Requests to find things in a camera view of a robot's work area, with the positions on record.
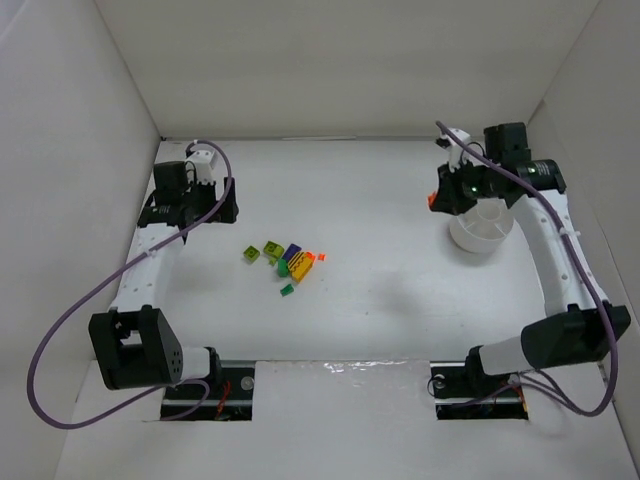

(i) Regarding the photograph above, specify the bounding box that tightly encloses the purple lego plate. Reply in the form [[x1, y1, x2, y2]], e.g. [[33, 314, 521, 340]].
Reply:
[[282, 243, 301, 262]]

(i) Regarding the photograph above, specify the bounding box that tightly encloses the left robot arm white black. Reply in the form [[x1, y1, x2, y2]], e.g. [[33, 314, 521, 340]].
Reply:
[[88, 161, 239, 390]]

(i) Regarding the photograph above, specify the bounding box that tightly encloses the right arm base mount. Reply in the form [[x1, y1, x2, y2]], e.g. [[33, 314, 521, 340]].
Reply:
[[427, 361, 529, 421]]

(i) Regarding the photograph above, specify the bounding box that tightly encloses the yellow striped curved lego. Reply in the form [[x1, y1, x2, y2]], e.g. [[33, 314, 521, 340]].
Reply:
[[288, 251, 313, 274]]

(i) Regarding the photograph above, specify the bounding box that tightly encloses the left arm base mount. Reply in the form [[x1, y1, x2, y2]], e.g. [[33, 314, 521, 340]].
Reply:
[[160, 360, 256, 422]]

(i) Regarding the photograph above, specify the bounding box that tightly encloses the lime green lego with swirl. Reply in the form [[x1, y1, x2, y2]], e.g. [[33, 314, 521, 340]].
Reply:
[[263, 241, 284, 259]]

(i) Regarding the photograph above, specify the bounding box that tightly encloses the yellow long lego brick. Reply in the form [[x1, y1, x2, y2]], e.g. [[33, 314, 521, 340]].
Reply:
[[290, 261, 314, 283]]

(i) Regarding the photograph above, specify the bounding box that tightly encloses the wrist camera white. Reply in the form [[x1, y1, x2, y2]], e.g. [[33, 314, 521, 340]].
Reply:
[[435, 128, 472, 171], [186, 146, 217, 185]]

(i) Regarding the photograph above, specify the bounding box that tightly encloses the dark green curved lego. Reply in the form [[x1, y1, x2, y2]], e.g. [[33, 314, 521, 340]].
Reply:
[[277, 259, 290, 278]]

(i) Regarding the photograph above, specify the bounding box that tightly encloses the small dark green lego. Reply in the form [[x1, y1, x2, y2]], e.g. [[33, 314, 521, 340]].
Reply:
[[280, 284, 294, 297]]

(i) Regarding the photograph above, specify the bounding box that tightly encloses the white round divided container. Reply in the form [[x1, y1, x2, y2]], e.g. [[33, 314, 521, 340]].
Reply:
[[449, 199, 514, 254]]

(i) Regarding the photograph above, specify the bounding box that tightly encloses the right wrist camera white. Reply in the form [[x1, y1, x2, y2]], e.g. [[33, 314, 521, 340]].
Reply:
[[435, 128, 472, 171]]

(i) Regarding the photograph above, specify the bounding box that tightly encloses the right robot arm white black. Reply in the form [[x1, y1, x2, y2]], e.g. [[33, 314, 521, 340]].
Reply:
[[429, 123, 631, 395]]

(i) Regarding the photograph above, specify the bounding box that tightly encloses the lime green square lego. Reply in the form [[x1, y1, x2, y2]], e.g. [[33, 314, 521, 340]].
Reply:
[[243, 246, 260, 263]]

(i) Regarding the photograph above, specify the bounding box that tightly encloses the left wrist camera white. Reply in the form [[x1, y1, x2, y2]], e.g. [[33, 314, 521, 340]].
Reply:
[[186, 146, 217, 185]]

